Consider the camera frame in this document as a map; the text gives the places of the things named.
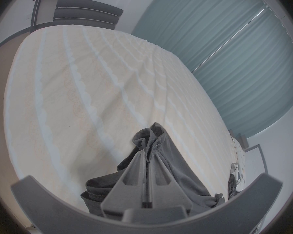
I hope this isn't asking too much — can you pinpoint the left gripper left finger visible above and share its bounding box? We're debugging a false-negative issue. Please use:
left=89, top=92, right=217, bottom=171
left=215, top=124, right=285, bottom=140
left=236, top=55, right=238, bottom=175
left=101, top=150, right=147, bottom=216

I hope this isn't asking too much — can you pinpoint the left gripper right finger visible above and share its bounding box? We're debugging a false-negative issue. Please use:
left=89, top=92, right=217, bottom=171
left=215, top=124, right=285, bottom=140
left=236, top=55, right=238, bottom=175
left=149, top=159, right=193, bottom=216

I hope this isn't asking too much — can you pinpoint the black T-shirt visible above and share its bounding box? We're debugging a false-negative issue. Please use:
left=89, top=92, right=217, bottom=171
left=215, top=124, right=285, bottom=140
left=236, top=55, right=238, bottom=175
left=80, top=122, right=225, bottom=216

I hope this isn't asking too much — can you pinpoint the pile of clothes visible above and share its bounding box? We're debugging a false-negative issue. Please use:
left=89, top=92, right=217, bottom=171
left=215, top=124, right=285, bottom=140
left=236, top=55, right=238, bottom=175
left=228, top=162, right=246, bottom=198

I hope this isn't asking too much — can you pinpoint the bed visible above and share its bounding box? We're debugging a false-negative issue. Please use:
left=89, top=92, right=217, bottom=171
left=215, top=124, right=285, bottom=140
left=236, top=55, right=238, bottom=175
left=4, top=25, right=269, bottom=214

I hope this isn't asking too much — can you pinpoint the white printed pillow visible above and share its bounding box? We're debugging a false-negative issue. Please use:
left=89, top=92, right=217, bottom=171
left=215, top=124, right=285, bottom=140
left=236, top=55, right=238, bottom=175
left=231, top=136, right=247, bottom=171

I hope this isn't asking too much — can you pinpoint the grey bedside table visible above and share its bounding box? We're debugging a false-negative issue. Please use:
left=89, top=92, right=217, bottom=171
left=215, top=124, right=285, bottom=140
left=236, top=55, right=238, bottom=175
left=228, top=129, right=249, bottom=149

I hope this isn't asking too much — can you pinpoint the blue-green curtain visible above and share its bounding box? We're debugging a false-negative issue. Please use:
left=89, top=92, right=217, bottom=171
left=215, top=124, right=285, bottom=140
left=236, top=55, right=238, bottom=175
left=192, top=6, right=293, bottom=138
left=131, top=0, right=269, bottom=72

